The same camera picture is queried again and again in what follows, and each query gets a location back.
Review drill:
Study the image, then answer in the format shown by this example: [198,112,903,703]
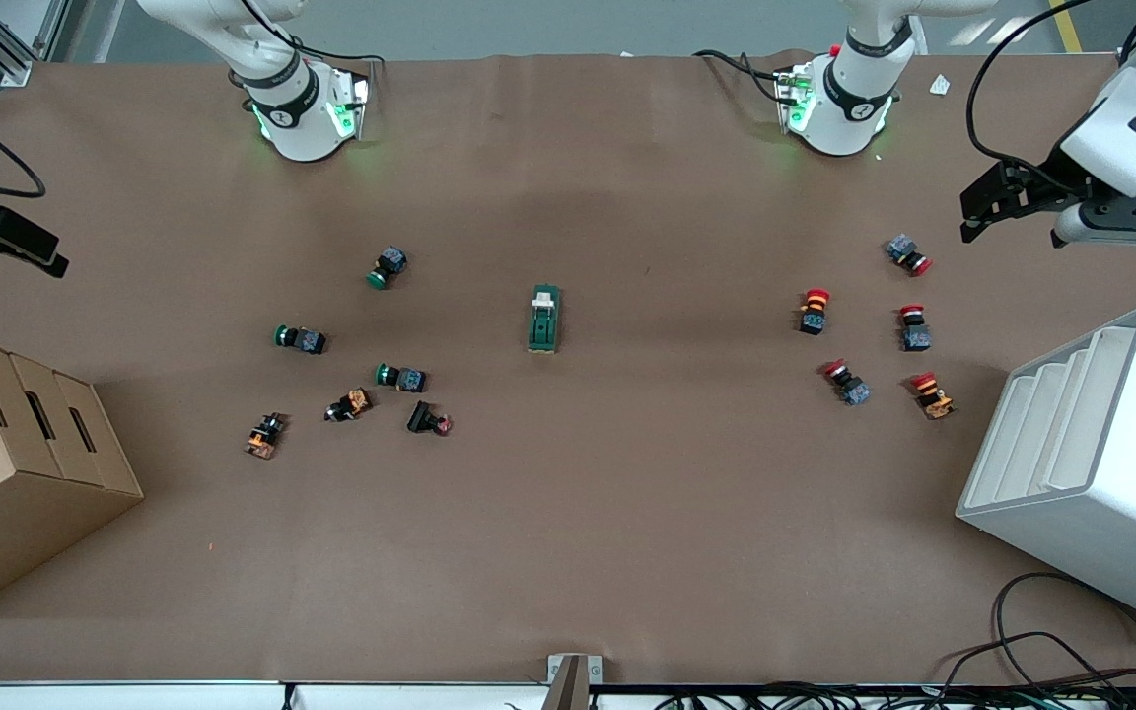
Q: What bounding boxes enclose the green load switch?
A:
[527,284,563,355]

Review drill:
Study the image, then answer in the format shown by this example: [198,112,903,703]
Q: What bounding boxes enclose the red pushbutton with blue block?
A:
[899,305,933,353]
[886,234,934,277]
[821,359,873,407]

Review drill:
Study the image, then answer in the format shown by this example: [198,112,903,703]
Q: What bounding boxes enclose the red button exposed orange block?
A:
[910,372,957,421]

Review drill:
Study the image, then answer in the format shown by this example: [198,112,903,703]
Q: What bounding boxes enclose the red button orange collar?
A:
[798,288,832,337]

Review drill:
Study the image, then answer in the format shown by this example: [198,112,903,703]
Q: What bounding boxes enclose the brown cardboard box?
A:
[0,330,145,620]

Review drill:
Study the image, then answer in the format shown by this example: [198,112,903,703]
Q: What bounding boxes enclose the white stepped bin rack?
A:
[956,305,1136,634]

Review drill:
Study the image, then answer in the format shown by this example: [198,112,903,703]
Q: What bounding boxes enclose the black pushbutton with orange block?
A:
[244,412,291,461]
[323,388,374,424]

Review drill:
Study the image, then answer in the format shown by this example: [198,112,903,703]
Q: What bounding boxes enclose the brown paper table cover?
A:
[0,49,1136,686]

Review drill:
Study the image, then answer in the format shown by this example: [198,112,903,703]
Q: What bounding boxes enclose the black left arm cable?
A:
[965,0,1136,190]

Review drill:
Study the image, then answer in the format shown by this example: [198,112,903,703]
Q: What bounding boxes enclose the black left base cable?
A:
[692,49,798,100]

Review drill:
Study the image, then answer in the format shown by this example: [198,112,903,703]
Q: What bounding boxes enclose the black base cable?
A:
[290,39,388,72]
[692,49,798,100]

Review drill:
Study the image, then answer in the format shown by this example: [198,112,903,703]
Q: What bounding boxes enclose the black right base cable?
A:
[290,39,388,72]

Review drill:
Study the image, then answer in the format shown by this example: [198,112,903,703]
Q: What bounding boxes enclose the black looped floor cable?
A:
[990,572,1136,691]

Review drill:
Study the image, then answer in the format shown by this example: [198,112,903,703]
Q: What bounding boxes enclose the black switch with red lens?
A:
[406,399,454,437]

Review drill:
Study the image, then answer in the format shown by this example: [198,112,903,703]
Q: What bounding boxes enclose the black cable along edge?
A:
[617,631,1136,710]

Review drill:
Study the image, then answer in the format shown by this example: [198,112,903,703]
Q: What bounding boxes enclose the white table edge rail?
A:
[0,680,1136,710]

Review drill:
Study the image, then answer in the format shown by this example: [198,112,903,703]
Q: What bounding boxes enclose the metal table edge bracket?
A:
[546,654,604,710]

